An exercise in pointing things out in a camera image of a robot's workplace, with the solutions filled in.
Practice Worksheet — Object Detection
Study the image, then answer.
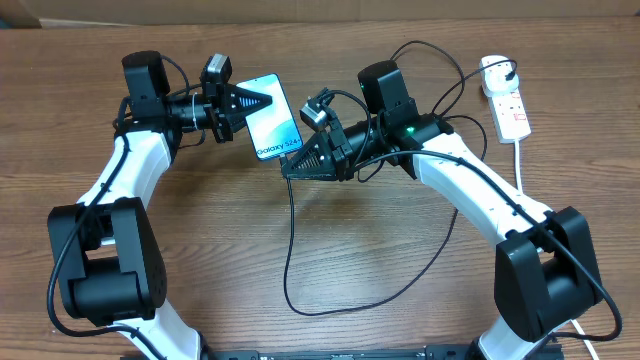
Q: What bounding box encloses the white power strip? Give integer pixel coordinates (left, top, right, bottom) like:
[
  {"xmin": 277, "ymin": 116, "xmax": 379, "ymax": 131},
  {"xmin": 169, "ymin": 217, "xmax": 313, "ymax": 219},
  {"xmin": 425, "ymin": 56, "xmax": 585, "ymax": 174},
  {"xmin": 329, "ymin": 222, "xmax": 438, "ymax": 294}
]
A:
[{"xmin": 489, "ymin": 90, "xmax": 531, "ymax": 144}]

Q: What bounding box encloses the Samsung Galaxy smartphone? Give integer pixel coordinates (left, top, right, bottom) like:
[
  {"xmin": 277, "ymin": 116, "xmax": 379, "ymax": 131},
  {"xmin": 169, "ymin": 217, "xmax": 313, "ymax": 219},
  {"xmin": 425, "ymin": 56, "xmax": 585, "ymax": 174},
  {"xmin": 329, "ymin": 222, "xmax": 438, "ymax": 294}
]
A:
[{"xmin": 237, "ymin": 73, "xmax": 303, "ymax": 161}]

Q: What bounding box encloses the white power strip cord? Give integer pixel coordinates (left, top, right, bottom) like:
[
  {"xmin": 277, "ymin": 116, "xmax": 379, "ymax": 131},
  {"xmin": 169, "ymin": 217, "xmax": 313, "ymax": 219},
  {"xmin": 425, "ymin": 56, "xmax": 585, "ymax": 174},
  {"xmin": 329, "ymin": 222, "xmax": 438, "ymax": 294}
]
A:
[{"xmin": 513, "ymin": 140, "xmax": 600, "ymax": 360}]

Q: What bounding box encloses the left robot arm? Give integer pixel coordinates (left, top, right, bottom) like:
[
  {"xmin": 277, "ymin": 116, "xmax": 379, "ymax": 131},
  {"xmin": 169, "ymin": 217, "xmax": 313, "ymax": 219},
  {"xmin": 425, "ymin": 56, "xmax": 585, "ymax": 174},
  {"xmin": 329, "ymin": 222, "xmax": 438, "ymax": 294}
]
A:
[{"xmin": 46, "ymin": 50, "xmax": 272, "ymax": 359}]

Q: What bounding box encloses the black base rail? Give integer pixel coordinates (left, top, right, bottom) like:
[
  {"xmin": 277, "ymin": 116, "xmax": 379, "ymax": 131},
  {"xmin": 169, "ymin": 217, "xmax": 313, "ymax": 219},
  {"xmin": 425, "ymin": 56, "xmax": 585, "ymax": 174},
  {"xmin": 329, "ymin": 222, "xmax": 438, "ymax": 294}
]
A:
[{"xmin": 208, "ymin": 345, "xmax": 482, "ymax": 360}]

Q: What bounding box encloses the white charger plug adapter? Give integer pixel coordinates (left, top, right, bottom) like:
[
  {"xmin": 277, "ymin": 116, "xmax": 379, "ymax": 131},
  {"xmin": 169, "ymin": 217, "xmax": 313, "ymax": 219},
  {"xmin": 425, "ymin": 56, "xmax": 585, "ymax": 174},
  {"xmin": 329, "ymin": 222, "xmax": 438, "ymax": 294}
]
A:
[{"xmin": 479, "ymin": 55, "xmax": 520, "ymax": 98}]

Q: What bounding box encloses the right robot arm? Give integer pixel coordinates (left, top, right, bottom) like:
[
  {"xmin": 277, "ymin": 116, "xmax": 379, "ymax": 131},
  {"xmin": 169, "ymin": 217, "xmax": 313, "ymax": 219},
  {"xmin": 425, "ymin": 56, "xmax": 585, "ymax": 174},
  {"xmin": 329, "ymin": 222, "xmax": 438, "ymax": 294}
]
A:
[{"xmin": 281, "ymin": 60, "xmax": 606, "ymax": 359}]

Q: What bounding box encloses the black USB charging cable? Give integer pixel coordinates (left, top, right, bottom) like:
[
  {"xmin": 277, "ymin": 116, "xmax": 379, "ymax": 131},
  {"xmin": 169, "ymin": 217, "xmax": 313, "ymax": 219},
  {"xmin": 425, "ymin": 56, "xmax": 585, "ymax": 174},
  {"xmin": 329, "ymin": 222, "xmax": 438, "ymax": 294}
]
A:
[{"xmin": 279, "ymin": 40, "xmax": 518, "ymax": 317}]

